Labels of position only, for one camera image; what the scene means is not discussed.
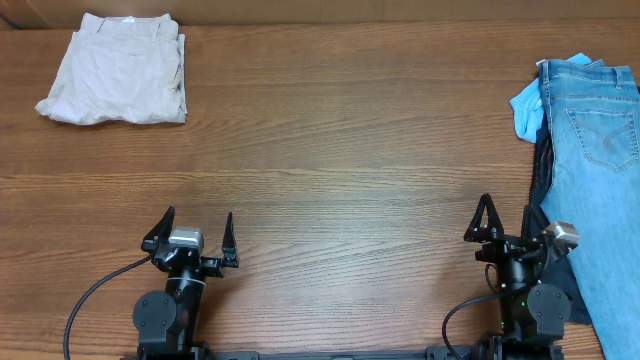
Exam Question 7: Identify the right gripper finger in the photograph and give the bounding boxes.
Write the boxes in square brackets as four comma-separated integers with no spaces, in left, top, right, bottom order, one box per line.
[463,193,504,243]
[521,204,546,240]

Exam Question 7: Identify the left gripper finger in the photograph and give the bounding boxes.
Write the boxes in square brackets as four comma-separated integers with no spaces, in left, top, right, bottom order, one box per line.
[141,206,175,253]
[221,212,239,268]

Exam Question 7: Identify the blue denim jeans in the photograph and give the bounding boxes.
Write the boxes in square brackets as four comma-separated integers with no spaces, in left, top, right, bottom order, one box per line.
[539,60,639,359]

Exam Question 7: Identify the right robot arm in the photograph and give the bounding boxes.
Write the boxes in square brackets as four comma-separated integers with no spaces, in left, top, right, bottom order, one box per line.
[464,194,580,360]

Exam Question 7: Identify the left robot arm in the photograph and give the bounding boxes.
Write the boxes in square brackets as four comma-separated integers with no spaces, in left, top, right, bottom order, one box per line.
[132,207,239,359]

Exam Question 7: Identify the black printed garment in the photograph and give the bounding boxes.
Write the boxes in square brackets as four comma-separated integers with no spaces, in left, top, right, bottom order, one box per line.
[527,84,593,326]

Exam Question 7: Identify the light blue shirt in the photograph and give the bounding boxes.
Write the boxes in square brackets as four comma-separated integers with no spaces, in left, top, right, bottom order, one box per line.
[509,52,594,145]

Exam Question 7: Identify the folded beige trousers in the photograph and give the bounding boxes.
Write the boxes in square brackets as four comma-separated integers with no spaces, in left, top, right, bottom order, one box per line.
[35,13,188,126]

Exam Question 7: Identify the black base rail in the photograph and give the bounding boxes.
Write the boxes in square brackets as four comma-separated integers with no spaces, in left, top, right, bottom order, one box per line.
[122,346,565,360]

